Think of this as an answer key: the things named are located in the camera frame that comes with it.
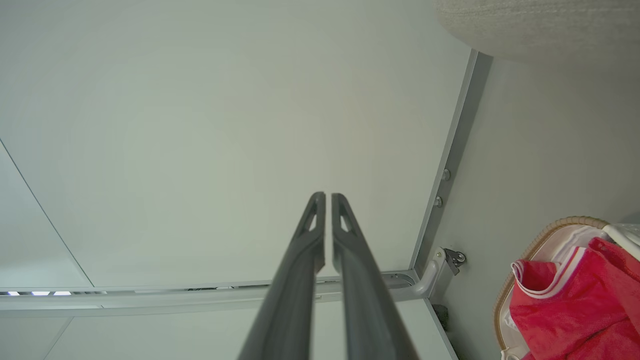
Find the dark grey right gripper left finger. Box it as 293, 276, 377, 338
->
238, 192, 327, 360

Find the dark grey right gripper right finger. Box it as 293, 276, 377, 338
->
331, 193, 419, 360

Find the red white garment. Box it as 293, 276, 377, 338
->
509, 237, 640, 360

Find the small black metal caster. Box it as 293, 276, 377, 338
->
443, 248, 467, 276

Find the grey metal partition support leg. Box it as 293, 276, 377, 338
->
0, 247, 447, 312

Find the white laundry basket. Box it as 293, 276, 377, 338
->
492, 216, 640, 360

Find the grey fabric covered table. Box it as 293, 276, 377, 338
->
432, 0, 640, 67

